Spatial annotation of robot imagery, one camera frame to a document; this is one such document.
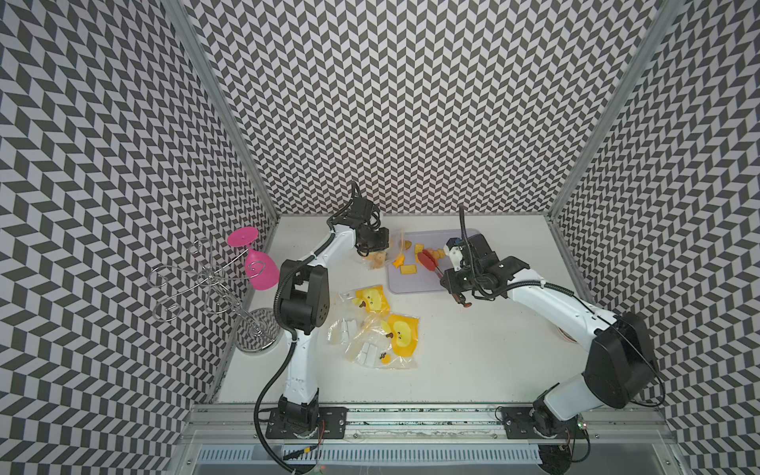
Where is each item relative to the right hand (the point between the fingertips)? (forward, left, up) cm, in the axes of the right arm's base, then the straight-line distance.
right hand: (445, 285), depth 85 cm
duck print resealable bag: (+17, +15, -9) cm, 24 cm away
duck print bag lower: (-12, +20, -10) cm, 25 cm away
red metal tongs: (+8, +4, 0) cm, 9 cm away
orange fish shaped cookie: (+13, +10, -12) cm, 21 cm away
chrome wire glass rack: (-3, +68, +2) cm, 68 cm away
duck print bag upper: (0, +23, -8) cm, 24 cm away
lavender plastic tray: (+11, +5, -16) cm, 20 cm away
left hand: (+17, +17, -2) cm, 24 cm away
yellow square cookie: (+23, +6, -12) cm, 26 cm away
